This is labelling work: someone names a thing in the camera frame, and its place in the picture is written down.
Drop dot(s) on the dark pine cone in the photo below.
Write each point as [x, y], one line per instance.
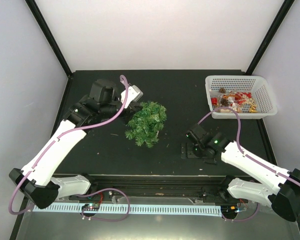
[224, 102]

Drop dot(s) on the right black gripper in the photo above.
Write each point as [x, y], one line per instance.
[183, 150]

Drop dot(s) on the white slotted cable duct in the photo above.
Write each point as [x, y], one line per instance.
[132, 209]

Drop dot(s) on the beige fabric sack ornament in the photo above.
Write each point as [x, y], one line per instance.
[229, 109]

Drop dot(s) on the white perforated plastic basket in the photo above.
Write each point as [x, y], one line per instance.
[260, 91]

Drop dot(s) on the left black frame post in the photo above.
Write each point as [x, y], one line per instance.
[38, 16]

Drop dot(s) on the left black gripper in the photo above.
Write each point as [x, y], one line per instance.
[134, 106]

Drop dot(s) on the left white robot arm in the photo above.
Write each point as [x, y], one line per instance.
[100, 107]

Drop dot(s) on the red gift box ornament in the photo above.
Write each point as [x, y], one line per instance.
[214, 101]

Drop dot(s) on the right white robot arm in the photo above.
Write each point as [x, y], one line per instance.
[274, 187]

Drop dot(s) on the red white ribbon ornaments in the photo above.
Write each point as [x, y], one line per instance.
[238, 97]

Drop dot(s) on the small green christmas tree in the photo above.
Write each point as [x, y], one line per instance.
[145, 125]

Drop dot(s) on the right black frame post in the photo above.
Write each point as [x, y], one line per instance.
[271, 32]

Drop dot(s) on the black frame post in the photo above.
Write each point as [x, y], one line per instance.
[38, 16]
[271, 32]

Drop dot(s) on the gold bow ornament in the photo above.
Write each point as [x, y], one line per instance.
[252, 108]

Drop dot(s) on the brown pine cone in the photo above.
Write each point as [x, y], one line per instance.
[222, 90]

